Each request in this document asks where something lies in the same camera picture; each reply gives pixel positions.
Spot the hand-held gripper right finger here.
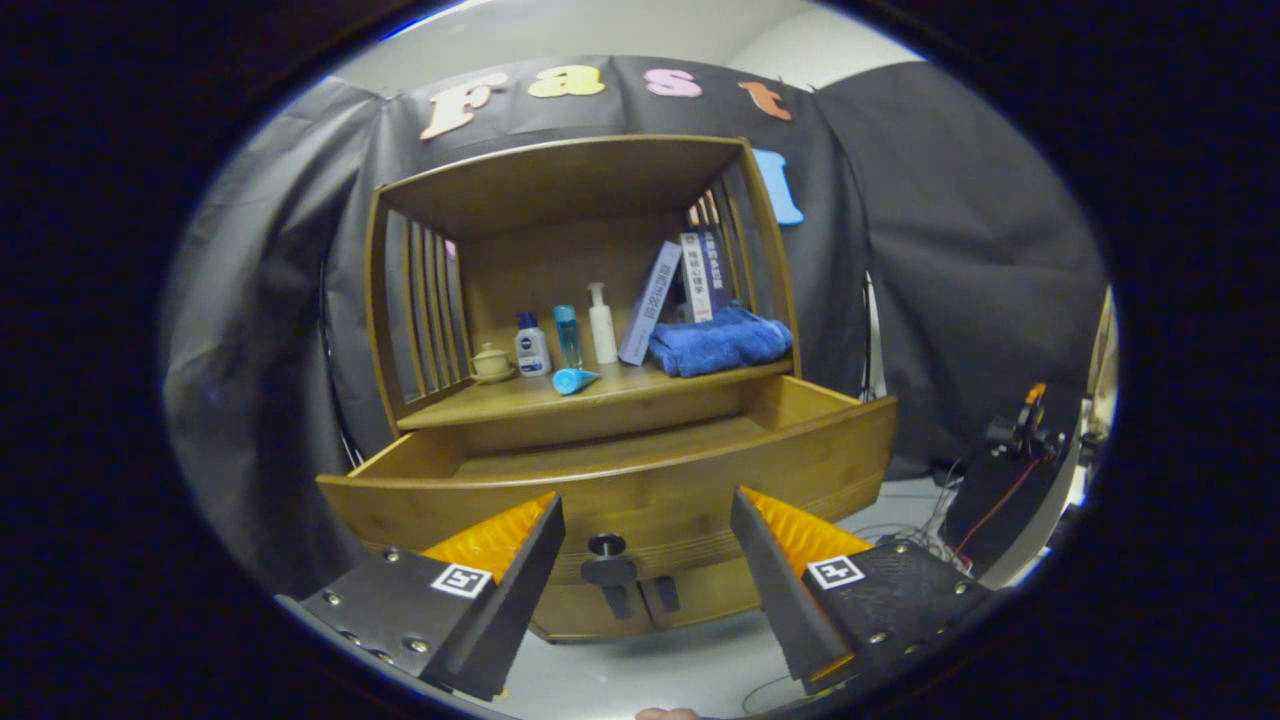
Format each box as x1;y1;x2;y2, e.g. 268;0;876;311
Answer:
728;486;1004;698

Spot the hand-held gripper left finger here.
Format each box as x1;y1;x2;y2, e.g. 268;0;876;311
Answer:
275;493;567;703

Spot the wooden drawer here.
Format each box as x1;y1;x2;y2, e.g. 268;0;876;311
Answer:
316;375;899;586

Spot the wooden cabinet door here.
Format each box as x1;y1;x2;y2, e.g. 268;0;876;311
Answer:
530;580;656;641
640;560;766;629

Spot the wooden countertop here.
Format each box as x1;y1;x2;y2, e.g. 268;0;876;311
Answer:
398;358;796;431

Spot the wooden cabinet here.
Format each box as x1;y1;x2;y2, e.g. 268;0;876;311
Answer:
365;133;801;641

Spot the cream lidded teacup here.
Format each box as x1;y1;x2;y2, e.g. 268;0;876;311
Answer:
470;343;516;384

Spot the white bottle with blue cap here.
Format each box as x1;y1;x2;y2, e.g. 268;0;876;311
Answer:
514;312;552;378

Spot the blue towel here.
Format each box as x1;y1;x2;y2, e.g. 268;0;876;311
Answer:
648;304;794;379

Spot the clear blue bottle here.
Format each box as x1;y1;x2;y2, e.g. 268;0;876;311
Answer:
554;304;584;370

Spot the white pump bottle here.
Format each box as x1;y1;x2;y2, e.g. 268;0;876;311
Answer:
587;281;619;365

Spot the black and orange clamp device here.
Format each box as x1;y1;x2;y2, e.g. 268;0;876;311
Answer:
985;382;1066;463

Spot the dark blue book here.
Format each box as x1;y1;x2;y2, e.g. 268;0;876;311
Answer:
705;228;736;316

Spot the white spine book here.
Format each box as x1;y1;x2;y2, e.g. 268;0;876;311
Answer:
680;232;714;323

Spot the black backdrop cloth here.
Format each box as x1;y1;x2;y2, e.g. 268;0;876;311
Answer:
160;55;1111;601

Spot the white cable bundle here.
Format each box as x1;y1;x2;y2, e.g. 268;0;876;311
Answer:
850;480;961;561

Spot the red cable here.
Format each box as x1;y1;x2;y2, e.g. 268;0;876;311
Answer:
950;455;1041;561

